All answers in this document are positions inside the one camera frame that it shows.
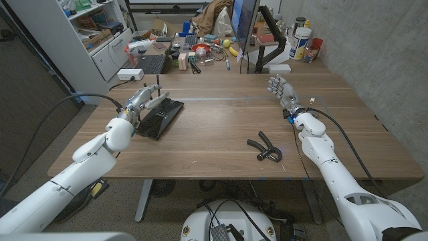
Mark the white power strip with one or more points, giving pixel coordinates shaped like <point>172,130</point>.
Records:
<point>129,74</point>

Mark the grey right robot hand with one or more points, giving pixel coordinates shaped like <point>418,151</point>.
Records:
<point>287,95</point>

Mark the white robot torso base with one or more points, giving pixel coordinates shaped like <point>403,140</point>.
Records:
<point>200,221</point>

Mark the red bowl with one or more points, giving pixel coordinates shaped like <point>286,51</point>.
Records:
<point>200,47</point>

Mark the white shelf cabinet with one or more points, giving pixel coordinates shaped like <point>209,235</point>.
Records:
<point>67,50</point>

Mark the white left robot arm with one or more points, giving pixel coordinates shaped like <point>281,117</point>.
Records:
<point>83,164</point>

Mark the red book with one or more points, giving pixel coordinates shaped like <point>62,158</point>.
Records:
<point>265,38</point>

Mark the teal small box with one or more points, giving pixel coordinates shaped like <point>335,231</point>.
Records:
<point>210,37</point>

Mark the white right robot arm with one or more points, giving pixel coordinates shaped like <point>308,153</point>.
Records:
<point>337,180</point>

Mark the brown jacket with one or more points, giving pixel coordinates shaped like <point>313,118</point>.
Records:
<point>210,15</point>

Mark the black laptop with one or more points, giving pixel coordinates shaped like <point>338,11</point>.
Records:
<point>152,64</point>

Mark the yellow ball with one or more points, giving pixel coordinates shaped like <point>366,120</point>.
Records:
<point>227,43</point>

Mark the flat white box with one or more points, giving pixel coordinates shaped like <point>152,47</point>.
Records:
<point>279,68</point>

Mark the black hand grip strengthener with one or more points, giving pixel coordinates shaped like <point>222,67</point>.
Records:
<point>267,152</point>

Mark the grey table leg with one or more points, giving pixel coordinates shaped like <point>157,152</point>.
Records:
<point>312,202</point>
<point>143,201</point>

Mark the computer monitor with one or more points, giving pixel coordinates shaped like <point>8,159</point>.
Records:
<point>244,20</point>

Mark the black round floor fan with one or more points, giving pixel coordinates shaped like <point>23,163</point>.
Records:
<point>162,188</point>

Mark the clear plastic container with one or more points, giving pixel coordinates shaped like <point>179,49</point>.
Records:
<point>309,53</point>

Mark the yellow floor pad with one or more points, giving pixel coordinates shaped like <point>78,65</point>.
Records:
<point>97,189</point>

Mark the black lid tumbler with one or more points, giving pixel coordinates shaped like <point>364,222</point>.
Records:
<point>300,23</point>

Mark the rubik's cube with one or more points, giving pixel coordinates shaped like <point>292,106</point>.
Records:
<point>192,57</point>

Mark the white canister blue label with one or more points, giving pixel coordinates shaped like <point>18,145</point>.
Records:
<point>299,43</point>

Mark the black router with antennas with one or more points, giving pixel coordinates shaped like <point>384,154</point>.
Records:
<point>160,117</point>

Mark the yellow banana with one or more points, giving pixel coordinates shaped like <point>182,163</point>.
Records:
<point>233,52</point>

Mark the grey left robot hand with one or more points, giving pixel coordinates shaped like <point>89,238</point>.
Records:
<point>138,102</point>

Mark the blue marker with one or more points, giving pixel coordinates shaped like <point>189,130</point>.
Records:
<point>227,64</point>

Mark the cardboard box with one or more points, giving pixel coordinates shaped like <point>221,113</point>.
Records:
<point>158,26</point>

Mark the beige small box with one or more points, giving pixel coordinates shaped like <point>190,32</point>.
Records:
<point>183,62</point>

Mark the red cup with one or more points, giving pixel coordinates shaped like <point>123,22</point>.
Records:
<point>318,43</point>

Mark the blue box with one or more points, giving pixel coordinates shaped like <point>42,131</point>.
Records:
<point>186,27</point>

